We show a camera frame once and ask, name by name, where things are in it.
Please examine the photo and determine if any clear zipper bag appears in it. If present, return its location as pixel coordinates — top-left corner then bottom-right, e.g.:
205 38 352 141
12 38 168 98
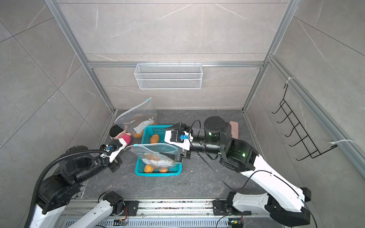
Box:
114 97 158 138
127 143 182 169

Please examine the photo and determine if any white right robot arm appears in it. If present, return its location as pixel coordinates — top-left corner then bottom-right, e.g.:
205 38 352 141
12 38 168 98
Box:
164 116 315 228

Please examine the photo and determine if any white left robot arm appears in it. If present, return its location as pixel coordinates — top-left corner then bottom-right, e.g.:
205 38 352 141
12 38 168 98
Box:
24 144 139 228

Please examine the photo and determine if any teal plastic basket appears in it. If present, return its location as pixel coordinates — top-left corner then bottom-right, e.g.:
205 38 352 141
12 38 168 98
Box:
134 124 183 177

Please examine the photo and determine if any pink rectangular box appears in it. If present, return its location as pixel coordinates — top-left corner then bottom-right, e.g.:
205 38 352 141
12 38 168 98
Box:
229 121 239 139

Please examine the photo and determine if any plush doll pink black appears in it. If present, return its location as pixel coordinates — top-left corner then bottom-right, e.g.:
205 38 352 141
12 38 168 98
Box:
109 125 132 145

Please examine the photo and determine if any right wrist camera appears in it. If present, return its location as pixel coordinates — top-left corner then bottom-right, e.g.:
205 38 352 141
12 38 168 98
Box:
164 130 194 151

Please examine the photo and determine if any white wire mesh shelf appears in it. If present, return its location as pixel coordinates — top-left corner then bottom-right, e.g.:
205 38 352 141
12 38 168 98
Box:
134 63 203 90

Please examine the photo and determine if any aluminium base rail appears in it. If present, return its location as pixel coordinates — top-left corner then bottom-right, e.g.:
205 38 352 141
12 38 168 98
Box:
95 199 282 228

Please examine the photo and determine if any black corrugated cable hose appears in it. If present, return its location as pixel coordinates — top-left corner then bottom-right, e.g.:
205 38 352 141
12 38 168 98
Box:
24 149 107 228

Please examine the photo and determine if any black wire hook rack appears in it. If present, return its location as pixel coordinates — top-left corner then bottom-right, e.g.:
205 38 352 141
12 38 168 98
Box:
271 85 338 161

